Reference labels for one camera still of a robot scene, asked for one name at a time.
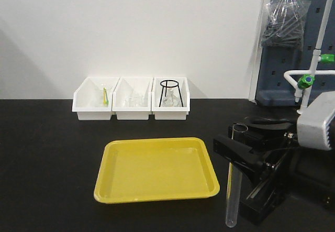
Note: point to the white lab water faucet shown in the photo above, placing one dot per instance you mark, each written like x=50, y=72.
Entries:
x=297, y=78

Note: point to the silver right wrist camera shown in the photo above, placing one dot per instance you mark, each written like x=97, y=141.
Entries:
x=313, y=125

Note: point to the clear glass beaker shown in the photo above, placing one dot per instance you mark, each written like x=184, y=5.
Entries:
x=134, y=100

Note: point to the blue pegboard drying rack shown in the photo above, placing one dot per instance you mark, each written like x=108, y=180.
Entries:
x=272, y=89

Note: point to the white storage bin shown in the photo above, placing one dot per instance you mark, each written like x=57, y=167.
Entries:
x=87, y=99
x=170, y=113
x=125, y=87

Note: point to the right white storage bin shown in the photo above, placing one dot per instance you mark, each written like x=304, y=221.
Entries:
x=170, y=113

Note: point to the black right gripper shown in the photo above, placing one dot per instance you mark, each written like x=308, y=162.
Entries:
x=287, y=169

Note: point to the black lab sink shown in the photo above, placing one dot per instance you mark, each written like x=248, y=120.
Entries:
x=265, y=124

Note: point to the yellow plastic tray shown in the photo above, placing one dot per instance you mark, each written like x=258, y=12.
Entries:
x=160, y=169

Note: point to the middle white storage bin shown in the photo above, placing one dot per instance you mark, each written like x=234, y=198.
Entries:
x=125, y=87

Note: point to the black metal tripod stand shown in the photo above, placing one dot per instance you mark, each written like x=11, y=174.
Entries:
x=170, y=84

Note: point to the clear glass flask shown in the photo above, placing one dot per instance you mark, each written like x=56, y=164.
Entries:
x=171, y=100

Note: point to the clear plastic bag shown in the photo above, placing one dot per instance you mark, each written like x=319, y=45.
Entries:
x=285, y=25

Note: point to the tall clear test tube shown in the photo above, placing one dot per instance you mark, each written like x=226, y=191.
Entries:
x=234, y=181

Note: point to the left white storage bin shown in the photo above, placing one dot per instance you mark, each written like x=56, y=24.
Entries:
x=87, y=99

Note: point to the yellow green plastic tweezers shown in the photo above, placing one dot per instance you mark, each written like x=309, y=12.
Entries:
x=105, y=96

